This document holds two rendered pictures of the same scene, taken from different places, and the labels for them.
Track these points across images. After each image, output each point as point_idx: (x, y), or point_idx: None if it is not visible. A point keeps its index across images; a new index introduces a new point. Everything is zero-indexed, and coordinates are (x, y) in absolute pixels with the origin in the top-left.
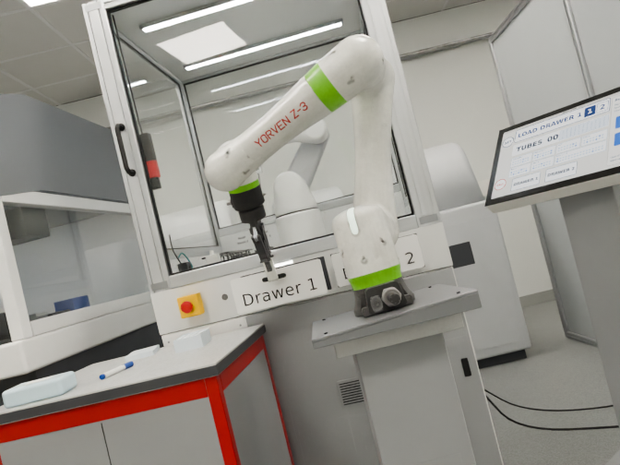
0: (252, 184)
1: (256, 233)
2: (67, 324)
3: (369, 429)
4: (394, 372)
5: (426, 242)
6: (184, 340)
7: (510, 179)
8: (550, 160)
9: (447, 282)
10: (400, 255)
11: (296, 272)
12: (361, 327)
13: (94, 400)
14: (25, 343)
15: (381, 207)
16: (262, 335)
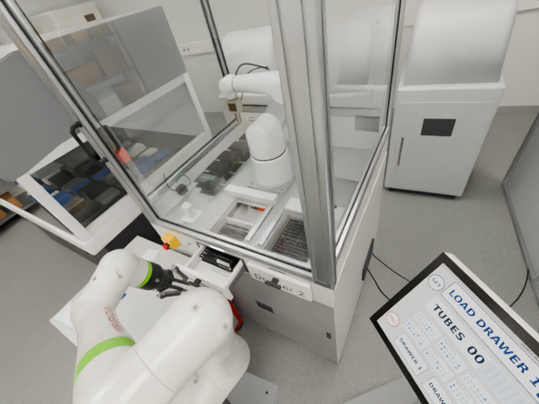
0: (139, 286)
1: (159, 295)
2: (121, 211)
3: (271, 317)
4: None
5: (318, 291)
6: (149, 292)
7: (403, 329)
8: (446, 374)
9: (327, 311)
10: (294, 289)
11: (211, 284)
12: None
13: None
14: (87, 244)
15: (220, 377)
16: None
